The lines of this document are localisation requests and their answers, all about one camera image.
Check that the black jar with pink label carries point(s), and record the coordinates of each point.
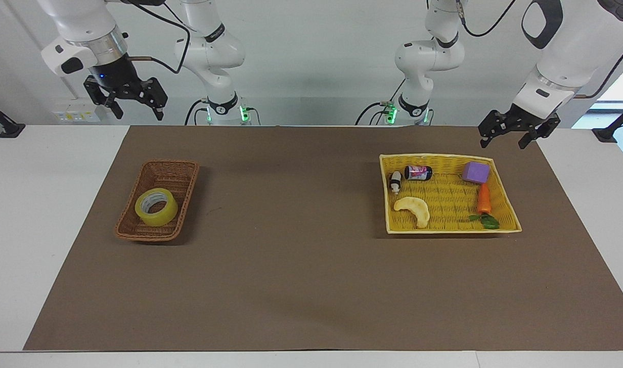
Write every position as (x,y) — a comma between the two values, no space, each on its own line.
(418,173)

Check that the brown wicker basket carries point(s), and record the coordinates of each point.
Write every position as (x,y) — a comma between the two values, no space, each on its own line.
(163,174)

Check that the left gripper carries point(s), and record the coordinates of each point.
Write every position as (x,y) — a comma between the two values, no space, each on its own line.
(526,118)

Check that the yellow toy banana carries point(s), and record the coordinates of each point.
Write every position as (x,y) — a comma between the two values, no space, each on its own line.
(416,207)

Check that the small white bottle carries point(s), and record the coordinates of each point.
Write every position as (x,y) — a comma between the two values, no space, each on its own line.
(395,181)

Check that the purple cube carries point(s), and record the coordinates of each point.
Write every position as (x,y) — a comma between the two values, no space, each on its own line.
(476,173)

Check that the black stand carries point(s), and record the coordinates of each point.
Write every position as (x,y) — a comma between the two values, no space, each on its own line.
(7,128)
(610,132)

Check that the orange toy carrot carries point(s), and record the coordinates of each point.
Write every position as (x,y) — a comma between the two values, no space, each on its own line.
(484,199)

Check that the yellow tape roll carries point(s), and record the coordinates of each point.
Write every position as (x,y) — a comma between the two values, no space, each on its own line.
(160,214)

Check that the white wall socket strip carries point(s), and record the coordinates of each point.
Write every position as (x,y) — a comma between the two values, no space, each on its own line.
(76,115)

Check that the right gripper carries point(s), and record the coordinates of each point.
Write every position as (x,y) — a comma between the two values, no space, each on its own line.
(114,74)

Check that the yellow woven basket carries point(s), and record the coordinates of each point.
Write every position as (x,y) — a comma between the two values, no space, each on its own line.
(449,204)

